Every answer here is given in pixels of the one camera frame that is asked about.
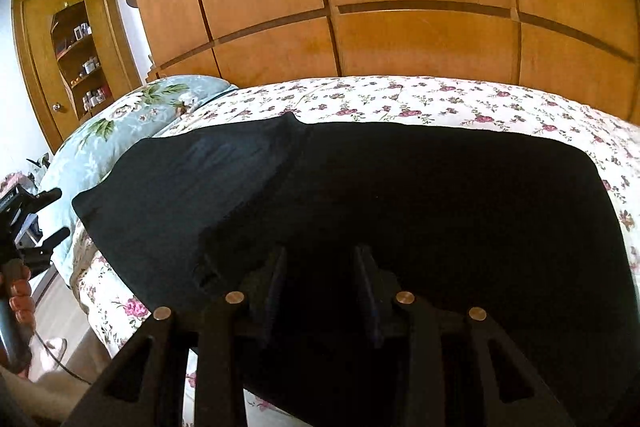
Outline black cable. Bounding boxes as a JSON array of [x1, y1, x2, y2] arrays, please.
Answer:
[[30, 324, 94, 387]]

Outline person's left hand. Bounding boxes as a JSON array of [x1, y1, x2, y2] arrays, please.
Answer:
[[0, 259, 35, 323]]

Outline white floral bed sheet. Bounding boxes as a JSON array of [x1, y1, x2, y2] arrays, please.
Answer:
[[65, 75, 640, 427]]

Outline wooden shelf cabinet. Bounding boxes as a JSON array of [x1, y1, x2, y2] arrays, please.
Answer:
[[12, 0, 146, 152]]

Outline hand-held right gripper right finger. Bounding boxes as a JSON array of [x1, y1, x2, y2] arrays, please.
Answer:
[[352, 245, 578, 427]]

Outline black embroidered pants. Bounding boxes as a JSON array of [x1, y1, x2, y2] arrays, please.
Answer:
[[72, 113, 640, 427]]

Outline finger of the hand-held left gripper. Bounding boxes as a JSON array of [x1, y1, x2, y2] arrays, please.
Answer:
[[27, 188, 63, 210], [22, 228, 71, 260]]

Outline small shelf ornaments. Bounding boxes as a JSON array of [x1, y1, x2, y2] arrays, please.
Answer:
[[55, 22, 112, 112]]

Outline light blue floral pillow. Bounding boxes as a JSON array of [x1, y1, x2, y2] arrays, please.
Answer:
[[37, 75, 238, 268]]

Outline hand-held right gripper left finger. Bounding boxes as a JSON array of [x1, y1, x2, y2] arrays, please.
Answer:
[[62, 246, 288, 427]]

